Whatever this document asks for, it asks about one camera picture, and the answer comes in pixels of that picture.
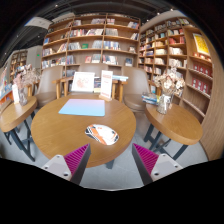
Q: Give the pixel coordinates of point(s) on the colourful book display stand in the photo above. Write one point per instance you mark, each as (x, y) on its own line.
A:
(4, 88)

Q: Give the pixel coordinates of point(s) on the blue pink gradient mouse pad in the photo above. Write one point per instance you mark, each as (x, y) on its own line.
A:
(82, 107)

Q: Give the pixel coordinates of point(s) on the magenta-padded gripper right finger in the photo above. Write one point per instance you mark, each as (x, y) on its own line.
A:
(163, 165)

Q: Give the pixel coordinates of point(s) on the glass vase with pink flowers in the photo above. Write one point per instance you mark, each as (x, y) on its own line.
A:
(23, 95)

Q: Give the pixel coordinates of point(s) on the dark book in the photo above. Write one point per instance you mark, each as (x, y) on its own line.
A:
(97, 85)

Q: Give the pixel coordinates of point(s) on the round wooden side table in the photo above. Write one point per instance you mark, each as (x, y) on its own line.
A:
(15, 115)
(175, 123)

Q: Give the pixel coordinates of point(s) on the small white table sign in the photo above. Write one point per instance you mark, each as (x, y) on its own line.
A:
(15, 94)

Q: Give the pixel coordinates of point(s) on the tall wooden bookshelf with poster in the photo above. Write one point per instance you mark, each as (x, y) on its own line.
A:
(196, 80)

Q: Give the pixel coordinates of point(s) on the white framed picture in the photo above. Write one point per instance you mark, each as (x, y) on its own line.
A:
(83, 82)

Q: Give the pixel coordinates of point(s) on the distant wooden bookshelf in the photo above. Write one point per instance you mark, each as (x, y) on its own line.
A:
(18, 63)

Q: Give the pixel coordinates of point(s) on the stack of books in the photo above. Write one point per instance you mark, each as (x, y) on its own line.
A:
(150, 99)

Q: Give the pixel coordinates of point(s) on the brown upholstered armchair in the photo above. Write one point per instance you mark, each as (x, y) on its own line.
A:
(46, 86)
(91, 68)
(135, 86)

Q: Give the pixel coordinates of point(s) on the white orange computer mouse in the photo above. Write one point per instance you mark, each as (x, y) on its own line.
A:
(101, 134)

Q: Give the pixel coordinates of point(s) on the glass vase with beige flowers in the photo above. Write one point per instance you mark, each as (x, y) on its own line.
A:
(164, 103)

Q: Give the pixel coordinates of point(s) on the light blue flat books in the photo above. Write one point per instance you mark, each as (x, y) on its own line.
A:
(120, 78)

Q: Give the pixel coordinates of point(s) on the white sign in wooden base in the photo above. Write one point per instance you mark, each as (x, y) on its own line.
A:
(106, 84)

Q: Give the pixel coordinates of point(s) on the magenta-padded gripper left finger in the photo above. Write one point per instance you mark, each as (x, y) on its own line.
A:
(58, 165)

